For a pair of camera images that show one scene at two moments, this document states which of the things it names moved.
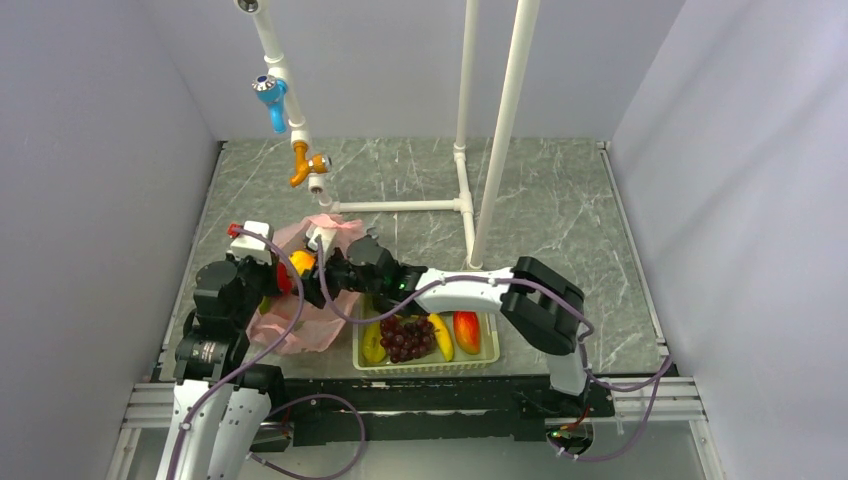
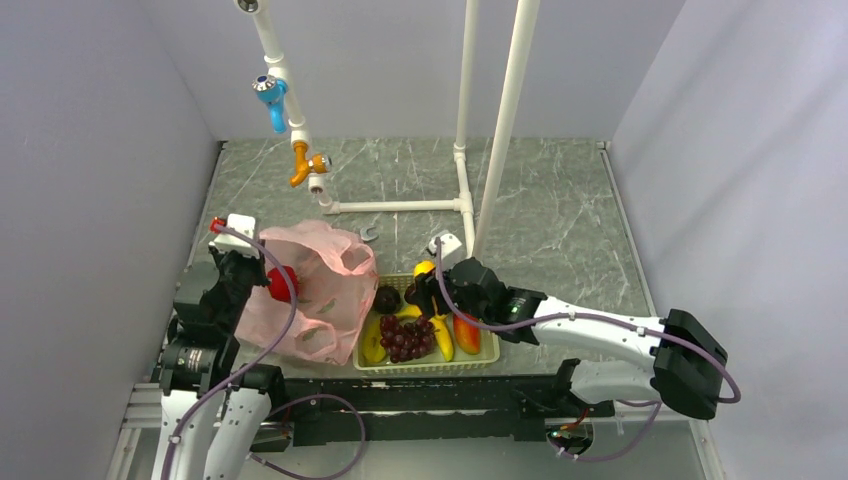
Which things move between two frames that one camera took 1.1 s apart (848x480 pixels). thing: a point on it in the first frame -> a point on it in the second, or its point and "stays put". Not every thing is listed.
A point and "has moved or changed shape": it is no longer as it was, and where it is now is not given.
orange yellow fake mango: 302,260 has moved or changed shape
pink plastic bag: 292,323 has moved or changed shape
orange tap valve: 317,163 stays put
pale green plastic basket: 484,359 stays put
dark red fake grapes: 403,341 stays put
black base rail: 338,411 stays put
